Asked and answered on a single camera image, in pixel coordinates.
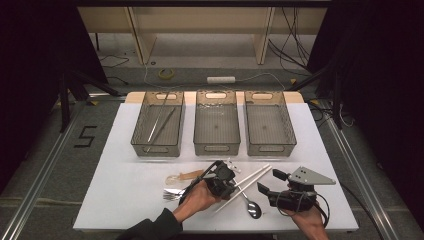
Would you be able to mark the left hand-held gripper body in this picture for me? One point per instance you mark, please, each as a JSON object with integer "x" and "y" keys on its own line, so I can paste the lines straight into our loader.
{"x": 216, "y": 181}

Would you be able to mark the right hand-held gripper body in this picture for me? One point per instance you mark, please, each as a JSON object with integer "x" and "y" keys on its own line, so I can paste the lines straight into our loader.
{"x": 306, "y": 178}

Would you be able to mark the metal spoon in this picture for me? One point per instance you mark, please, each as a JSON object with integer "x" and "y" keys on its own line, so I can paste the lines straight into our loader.
{"x": 254, "y": 210}

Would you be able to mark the small wooden stick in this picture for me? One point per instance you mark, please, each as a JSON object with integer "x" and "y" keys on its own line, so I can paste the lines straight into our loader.
{"x": 191, "y": 174}

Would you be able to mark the smoky transparent plastic bin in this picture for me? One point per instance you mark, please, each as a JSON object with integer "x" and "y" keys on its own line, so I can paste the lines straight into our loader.
{"x": 269, "y": 125}
{"x": 158, "y": 133}
{"x": 216, "y": 125}

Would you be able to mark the person's left hand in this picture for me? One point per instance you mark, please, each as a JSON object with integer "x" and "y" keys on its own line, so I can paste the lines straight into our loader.
{"x": 195, "y": 201}

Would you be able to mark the person's right hand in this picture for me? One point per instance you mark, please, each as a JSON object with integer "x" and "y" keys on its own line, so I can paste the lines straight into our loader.
{"x": 311, "y": 221}

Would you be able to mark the yellow tape piece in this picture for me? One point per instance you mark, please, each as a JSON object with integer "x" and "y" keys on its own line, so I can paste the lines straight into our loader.
{"x": 315, "y": 101}
{"x": 93, "y": 102}
{"x": 293, "y": 81}

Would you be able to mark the black metal stand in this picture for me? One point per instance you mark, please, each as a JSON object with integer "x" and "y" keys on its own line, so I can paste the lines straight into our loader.
{"x": 64, "y": 100}
{"x": 337, "y": 100}

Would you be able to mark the white power strip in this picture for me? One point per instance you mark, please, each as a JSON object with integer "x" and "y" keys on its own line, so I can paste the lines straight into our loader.
{"x": 220, "y": 80}

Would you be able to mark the yellow tape roll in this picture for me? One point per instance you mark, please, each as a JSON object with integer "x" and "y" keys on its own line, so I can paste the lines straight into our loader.
{"x": 160, "y": 74}

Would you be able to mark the dark curtain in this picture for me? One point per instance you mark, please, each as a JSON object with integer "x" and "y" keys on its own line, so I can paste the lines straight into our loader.
{"x": 383, "y": 83}
{"x": 26, "y": 66}

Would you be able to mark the beige wooden desk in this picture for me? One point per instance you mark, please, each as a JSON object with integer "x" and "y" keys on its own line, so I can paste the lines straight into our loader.
{"x": 200, "y": 20}

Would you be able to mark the long aluminium floor rail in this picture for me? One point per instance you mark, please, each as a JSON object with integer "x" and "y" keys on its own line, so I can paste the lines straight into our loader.
{"x": 358, "y": 170}
{"x": 43, "y": 176}

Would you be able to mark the short aluminium rail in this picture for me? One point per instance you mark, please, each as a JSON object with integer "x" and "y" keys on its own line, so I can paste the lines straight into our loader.
{"x": 106, "y": 96}

